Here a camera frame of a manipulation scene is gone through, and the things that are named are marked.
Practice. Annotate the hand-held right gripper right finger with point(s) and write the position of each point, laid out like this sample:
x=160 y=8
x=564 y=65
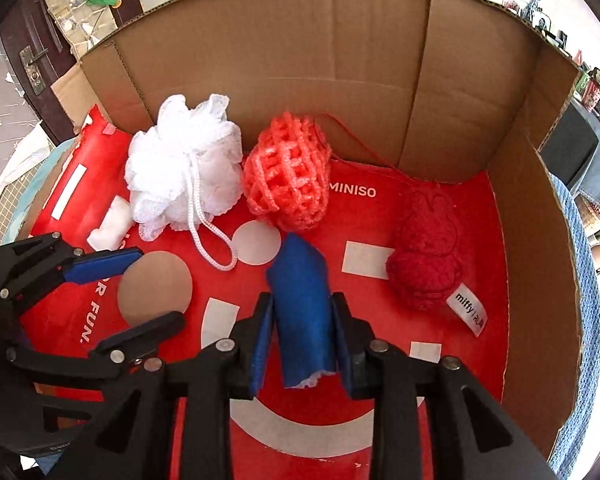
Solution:
x=342 y=350

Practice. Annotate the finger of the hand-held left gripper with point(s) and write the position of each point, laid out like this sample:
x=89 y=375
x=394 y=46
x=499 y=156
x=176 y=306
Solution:
x=100 y=265
x=140 y=335

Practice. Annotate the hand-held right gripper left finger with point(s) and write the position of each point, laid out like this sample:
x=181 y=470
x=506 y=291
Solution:
x=262 y=345

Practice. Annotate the white fluffy cloth piece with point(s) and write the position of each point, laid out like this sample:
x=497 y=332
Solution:
x=110 y=225

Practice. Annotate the blue cloth roll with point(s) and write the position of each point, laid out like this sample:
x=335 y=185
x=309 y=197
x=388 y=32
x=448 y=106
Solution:
x=300 y=300

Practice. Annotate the red knitted plush toy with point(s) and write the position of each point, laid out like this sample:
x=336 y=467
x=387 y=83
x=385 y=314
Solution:
x=425 y=255

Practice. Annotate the white mesh bath pouf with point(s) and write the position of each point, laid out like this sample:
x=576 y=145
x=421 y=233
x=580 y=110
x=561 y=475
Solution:
x=180 y=160

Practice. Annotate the coral foam net ball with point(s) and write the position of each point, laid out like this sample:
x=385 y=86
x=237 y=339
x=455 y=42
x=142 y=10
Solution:
x=285 y=175

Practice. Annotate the brown cardboard box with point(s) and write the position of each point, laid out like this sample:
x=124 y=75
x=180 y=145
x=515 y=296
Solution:
x=330 y=60

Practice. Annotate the light teal sheet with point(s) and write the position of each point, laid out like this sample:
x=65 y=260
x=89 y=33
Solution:
x=35 y=190

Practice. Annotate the white grid mat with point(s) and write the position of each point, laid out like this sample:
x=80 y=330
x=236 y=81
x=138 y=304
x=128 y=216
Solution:
x=5 y=205

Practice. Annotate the red paper bag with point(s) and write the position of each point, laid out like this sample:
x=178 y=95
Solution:
x=370 y=225

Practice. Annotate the dark brown door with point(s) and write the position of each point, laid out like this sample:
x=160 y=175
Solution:
x=55 y=110

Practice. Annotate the beige hanging organiser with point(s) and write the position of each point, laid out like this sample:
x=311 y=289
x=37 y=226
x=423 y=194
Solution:
x=75 y=25

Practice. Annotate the blue knitted blanket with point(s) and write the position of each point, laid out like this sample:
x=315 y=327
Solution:
x=587 y=310

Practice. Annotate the black chair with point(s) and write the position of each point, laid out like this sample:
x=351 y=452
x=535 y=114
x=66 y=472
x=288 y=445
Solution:
x=567 y=132

